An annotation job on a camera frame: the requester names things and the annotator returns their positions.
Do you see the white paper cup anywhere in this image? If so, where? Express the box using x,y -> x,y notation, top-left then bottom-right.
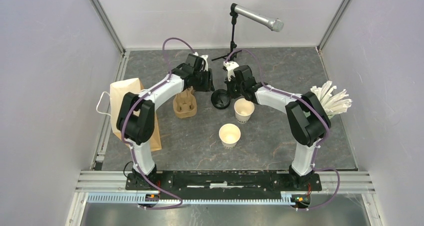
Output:
219,123 -> 241,148
234,98 -> 255,124

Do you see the brown paper bag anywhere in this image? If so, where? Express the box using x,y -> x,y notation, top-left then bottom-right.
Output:
96,78 -> 163,152

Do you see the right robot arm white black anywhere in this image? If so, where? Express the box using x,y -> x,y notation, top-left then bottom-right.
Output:
223,62 -> 331,190

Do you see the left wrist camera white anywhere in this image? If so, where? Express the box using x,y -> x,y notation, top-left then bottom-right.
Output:
193,52 -> 209,71

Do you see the silver microphone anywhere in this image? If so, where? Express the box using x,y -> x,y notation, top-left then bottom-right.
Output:
230,3 -> 284,32

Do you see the white wrapped straws bundle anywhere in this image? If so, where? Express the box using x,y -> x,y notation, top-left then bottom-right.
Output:
310,81 -> 353,119

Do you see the black microphone tripod stand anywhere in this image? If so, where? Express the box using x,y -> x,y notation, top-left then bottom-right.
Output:
212,9 -> 238,61

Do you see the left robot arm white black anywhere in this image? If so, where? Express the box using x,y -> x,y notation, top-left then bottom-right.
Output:
116,53 -> 215,190

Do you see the cardboard cup carrier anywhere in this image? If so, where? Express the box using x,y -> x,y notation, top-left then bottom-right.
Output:
172,87 -> 198,119

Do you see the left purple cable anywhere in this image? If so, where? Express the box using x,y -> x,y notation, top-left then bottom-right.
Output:
120,37 -> 200,210

